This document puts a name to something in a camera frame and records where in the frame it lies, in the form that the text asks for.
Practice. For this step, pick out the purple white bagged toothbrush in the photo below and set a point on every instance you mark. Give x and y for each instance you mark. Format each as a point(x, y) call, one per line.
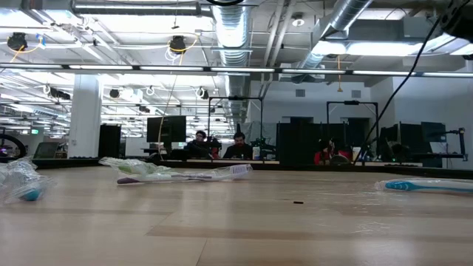
point(127, 180)

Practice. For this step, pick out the blue white bagged toothbrush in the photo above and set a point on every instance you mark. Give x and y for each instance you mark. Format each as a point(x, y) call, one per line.
point(31, 194)
point(406, 186)

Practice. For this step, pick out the black background robot arm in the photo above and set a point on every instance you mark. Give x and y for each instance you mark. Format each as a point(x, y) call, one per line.
point(264, 146)

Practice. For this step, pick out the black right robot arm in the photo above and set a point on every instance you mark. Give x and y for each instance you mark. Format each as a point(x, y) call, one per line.
point(458, 18)

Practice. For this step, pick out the person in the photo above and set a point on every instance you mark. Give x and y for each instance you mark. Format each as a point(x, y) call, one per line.
point(239, 149)
point(199, 147)
point(325, 156)

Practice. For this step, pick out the white blue background bottle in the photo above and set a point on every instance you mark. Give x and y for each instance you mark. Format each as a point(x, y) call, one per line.
point(256, 152)

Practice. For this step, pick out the wooden background table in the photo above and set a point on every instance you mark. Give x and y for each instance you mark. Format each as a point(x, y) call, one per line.
point(388, 164)
point(240, 162)

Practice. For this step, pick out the long LED light bar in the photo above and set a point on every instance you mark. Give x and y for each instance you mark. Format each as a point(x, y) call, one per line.
point(240, 69)

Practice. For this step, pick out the black background monitor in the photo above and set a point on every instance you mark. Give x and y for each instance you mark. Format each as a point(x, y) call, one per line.
point(166, 129)

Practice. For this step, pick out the white yellow background bottle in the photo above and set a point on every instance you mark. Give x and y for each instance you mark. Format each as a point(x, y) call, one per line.
point(356, 153)

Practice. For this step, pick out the black tall cabinet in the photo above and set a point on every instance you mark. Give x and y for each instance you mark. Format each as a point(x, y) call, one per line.
point(109, 142)

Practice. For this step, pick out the round ceiling sensor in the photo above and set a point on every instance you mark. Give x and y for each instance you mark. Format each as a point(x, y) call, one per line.
point(298, 21)

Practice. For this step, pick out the white building column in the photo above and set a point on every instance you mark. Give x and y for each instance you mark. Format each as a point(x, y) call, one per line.
point(85, 122)

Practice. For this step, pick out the rectangular ceiling light panel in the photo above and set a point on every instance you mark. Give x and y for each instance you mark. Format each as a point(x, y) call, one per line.
point(369, 48)

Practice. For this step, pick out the dark background monitors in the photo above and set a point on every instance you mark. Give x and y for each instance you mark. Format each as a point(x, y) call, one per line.
point(410, 138)

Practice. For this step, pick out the grey open laptop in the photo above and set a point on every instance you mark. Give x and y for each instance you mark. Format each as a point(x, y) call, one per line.
point(46, 150)

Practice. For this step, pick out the black curved hoop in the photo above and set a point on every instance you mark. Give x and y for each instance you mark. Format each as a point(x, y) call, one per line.
point(20, 146)

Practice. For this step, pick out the black background rig frame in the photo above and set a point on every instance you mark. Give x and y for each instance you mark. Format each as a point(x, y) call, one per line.
point(351, 102)
point(236, 98)

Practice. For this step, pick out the black partition wall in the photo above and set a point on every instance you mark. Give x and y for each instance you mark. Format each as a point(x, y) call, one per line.
point(303, 144)

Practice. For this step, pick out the wide silver ceiling duct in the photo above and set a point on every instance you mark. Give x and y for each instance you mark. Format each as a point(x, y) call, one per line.
point(232, 29)

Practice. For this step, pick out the slanted silver ceiling duct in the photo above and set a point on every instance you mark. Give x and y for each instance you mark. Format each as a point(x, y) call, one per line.
point(347, 14)

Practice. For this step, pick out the black aluminium rig frame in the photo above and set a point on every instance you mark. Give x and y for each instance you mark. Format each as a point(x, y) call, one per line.
point(443, 170)

